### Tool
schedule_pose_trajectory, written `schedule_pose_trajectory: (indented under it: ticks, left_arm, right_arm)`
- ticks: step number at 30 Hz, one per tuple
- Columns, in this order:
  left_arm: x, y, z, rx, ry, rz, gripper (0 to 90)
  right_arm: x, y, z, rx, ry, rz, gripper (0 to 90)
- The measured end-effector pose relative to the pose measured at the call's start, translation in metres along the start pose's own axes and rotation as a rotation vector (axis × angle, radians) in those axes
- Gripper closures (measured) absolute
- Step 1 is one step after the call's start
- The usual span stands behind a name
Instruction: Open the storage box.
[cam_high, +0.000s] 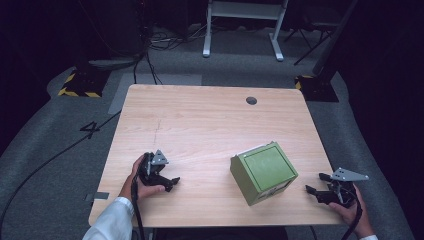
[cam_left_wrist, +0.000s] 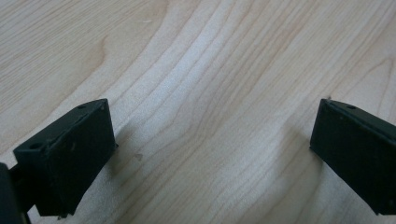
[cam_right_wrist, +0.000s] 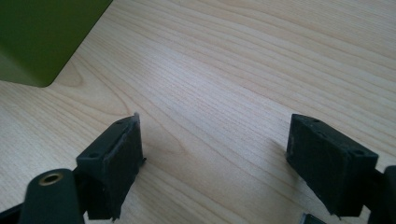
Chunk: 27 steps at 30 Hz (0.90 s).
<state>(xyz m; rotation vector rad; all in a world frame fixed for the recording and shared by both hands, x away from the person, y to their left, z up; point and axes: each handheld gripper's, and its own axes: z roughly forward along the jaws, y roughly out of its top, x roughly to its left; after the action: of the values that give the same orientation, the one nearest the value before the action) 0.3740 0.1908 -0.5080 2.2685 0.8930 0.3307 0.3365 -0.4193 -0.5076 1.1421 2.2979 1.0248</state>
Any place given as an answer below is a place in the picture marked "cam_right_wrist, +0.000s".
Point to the green box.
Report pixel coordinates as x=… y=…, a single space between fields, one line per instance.
x=37 y=37

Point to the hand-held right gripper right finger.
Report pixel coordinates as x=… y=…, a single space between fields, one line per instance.
x=330 y=168

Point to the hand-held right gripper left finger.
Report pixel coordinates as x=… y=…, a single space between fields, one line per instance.
x=115 y=168

